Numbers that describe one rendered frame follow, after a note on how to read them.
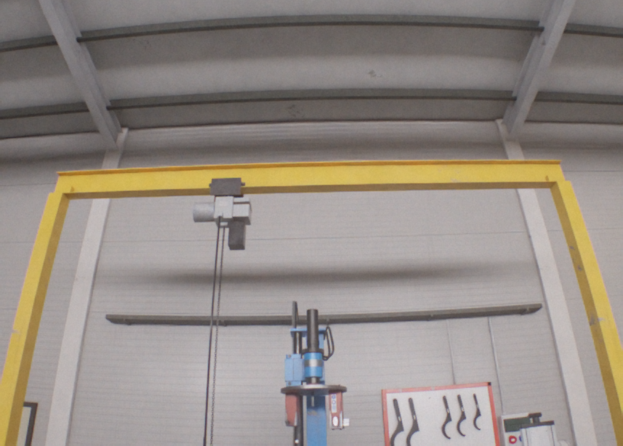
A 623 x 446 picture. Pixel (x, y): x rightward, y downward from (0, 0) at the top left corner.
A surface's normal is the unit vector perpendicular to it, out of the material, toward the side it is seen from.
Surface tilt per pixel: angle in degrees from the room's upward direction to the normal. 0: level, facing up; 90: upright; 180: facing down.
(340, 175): 90
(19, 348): 90
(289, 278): 90
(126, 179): 90
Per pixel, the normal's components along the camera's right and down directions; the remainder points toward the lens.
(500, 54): 0.02, 0.81
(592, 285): -0.02, -0.49
